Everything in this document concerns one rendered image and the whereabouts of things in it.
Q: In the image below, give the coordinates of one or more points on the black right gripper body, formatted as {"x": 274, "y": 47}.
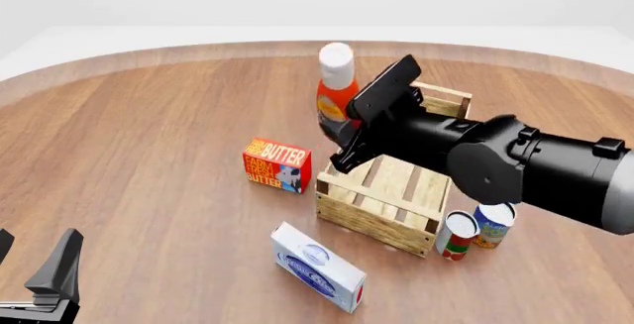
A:
{"x": 355, "y": 149}

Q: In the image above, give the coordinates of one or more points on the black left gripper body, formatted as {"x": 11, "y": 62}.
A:
{"x": 34, "y": 311}

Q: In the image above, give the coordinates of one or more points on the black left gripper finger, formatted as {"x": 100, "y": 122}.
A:
{"x": 57, "y": 268}
{"x": 5, "y": 244}

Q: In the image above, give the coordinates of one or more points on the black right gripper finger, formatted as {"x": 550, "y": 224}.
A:
{"x": 339, "y": 131}

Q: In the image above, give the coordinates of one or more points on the red ketchup bottle white cap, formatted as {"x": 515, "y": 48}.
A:
{"x": 337, "y": 78}

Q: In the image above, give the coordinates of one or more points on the black and grey right robot arm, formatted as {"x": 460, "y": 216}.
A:
{"x": 535, "y": 168}

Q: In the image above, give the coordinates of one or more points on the wooden slat tray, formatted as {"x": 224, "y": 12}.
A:
{"x": 386, "y": 197}

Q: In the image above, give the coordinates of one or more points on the red butter box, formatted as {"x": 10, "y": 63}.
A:
{"x": 277, "y": 164}

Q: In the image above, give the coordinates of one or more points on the white and blue food box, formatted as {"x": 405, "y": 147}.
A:
{"x": 317, "y": 264}

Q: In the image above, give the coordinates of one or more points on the tin with red green label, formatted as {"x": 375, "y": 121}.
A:
{"x": 456, "y": 236}

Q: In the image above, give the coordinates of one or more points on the tin with blue yellow label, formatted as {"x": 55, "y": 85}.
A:
{"x": 493, "y": 225}

